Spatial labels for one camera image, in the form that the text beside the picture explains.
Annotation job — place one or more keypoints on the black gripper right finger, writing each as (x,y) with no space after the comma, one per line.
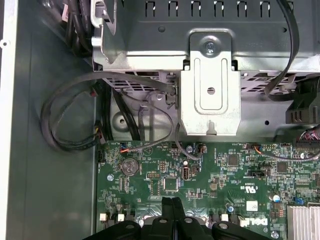
(190,230)

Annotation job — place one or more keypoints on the coin cell battery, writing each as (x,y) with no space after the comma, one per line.
(130,167)

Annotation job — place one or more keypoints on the silver metal bracket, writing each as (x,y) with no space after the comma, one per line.
(190,112)

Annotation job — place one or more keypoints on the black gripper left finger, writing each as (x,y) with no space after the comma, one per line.
(160,230)

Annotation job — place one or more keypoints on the internal USB port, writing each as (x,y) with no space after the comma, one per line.
(186,173)

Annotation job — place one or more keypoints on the green motherboard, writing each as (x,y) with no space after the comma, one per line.
(212,170)

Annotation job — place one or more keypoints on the black PC case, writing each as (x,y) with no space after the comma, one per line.
(50,100)

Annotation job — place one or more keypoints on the metal drive cage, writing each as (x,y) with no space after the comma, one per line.
(150,37)

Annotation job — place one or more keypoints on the silver finned heatsink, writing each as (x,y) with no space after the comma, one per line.
(302,222)

